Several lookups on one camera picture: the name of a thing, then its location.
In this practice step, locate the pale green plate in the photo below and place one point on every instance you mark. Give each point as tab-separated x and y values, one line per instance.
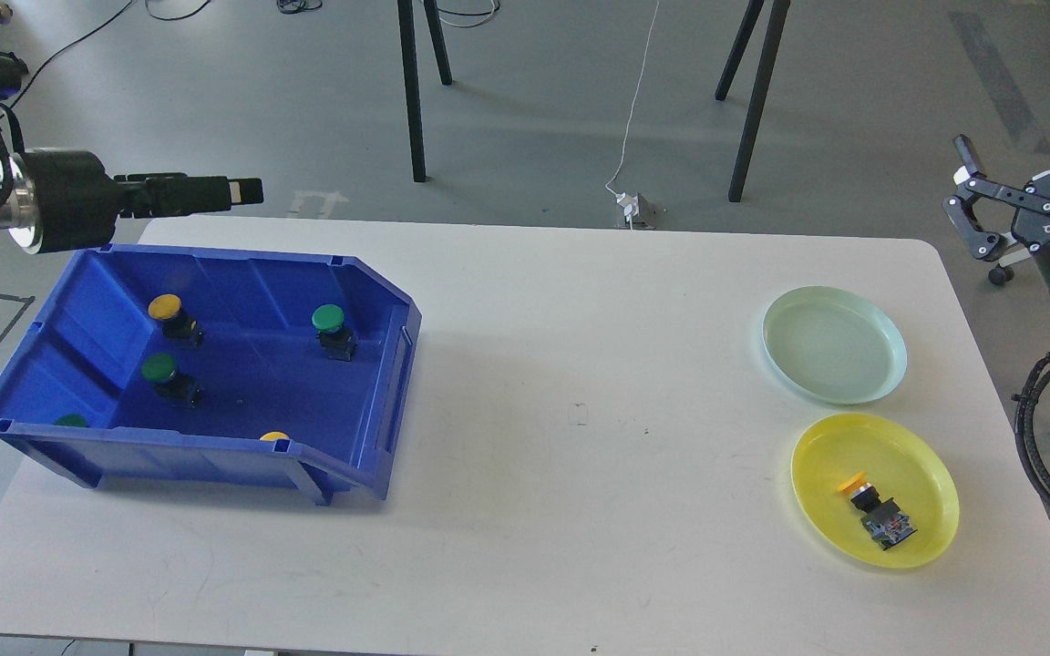
833	346

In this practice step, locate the green push button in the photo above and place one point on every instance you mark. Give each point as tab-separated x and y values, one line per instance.
169	382
333	333

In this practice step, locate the black tripod legs left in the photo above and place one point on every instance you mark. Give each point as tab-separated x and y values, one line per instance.
408	52

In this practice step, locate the white power adapter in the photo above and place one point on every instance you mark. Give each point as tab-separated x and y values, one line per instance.
637	212

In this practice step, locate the yellow push button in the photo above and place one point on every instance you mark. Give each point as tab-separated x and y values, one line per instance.
883	519
174	320

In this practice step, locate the blue plastic bin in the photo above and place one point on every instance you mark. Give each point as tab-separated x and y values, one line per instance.
260	367

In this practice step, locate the green push button corner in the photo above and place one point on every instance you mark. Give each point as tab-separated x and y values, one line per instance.
71	420

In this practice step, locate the black tripod legs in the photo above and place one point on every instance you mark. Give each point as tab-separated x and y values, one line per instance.
764	72
408	52

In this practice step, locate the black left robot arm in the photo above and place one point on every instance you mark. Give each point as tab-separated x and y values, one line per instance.
12	74

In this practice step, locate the white chair leg with caster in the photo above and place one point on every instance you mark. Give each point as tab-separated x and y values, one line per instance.
1003	270

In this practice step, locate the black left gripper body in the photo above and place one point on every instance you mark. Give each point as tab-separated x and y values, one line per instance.
63	201

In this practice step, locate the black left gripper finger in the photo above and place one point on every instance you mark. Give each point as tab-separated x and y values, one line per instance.
160	208
245	191

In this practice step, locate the yellow plate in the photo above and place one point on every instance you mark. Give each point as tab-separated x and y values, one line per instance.
898	463

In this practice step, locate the black tripod legs right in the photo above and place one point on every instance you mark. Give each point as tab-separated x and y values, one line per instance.
764	72

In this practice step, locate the yellow push button back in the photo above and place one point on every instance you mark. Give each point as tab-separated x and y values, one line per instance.
174	320

